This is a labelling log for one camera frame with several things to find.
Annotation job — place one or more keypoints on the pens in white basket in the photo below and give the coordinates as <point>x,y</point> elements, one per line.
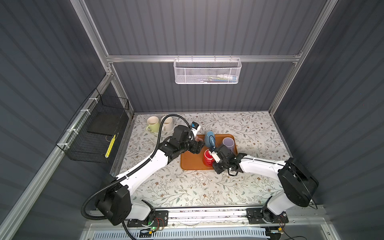
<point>231,79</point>

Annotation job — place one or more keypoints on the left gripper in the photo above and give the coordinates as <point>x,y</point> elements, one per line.
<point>196,146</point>

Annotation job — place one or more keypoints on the purple mug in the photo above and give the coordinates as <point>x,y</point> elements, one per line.
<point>229,143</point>

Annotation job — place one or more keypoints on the white wire wall basket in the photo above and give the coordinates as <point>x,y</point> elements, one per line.
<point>189,71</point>

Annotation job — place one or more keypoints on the black wire wall basket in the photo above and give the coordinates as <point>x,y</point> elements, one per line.
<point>88,139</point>

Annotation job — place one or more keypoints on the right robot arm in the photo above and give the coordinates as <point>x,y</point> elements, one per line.
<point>298,184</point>

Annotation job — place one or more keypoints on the light green mug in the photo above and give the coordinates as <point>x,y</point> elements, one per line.
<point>153,124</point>

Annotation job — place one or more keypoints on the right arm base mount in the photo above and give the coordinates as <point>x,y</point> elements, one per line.
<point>265,216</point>

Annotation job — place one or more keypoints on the white mug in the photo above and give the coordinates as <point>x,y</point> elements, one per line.
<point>168,124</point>

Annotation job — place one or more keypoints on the blue dotted mug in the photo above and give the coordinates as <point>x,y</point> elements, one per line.
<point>210,140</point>

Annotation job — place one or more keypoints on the orange plastic tray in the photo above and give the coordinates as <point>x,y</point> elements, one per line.
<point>191,161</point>

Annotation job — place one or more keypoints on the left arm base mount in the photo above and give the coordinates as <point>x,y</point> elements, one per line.
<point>154,219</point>

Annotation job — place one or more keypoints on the red mug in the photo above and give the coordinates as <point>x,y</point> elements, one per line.
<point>208,159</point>

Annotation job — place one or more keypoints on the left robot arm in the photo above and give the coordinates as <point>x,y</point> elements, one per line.
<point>116,203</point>

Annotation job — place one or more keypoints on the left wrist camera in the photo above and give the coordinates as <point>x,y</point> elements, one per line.
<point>195,128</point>

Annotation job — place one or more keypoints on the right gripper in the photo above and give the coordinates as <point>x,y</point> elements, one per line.
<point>217,170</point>

